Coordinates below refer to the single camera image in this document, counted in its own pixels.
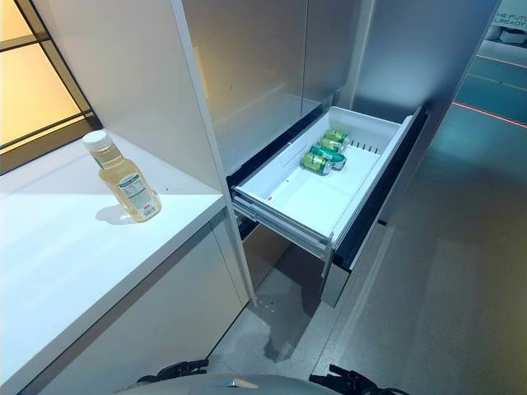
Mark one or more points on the narrow steel fridge door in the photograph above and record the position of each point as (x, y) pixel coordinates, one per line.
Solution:
(325, 49)

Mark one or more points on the stainless steel fridge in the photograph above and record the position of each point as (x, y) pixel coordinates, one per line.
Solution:
(411, 61)

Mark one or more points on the wide steel fridge door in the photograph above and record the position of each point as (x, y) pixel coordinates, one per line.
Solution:
(255, 82)

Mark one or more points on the dark green drink can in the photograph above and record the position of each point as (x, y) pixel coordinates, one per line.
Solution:
(337, 161)

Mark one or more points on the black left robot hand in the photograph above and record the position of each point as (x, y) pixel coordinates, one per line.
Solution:
(181, 368)

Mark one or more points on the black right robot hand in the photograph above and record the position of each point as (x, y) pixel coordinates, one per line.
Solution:
(354, 376)

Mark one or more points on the black framed glass panel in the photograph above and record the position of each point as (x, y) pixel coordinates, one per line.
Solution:
(41, 82)

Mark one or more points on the white banner with text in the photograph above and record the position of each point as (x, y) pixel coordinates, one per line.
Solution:
(510, 29)

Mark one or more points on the yellow drink bottle white cap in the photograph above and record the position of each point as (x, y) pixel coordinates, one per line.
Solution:
(131, 193)

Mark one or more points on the fridge drawer with white bin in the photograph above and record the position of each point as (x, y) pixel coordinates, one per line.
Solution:
(296, 193)

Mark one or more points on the grey robot torso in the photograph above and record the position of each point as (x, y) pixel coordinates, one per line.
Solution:
(222, 387)

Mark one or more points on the tall white side panel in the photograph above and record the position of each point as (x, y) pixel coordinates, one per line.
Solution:
(136, 82)

